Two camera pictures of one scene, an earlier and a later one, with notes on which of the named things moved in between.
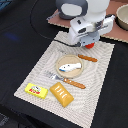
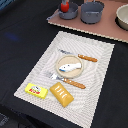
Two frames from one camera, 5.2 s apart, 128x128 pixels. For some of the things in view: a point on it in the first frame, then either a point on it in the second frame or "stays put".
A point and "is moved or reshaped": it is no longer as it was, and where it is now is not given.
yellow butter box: [36, 90] stays put
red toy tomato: [89, 46] is moved or reshaped
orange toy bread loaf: [63, 96] stays put
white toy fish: [70, 67] stays put
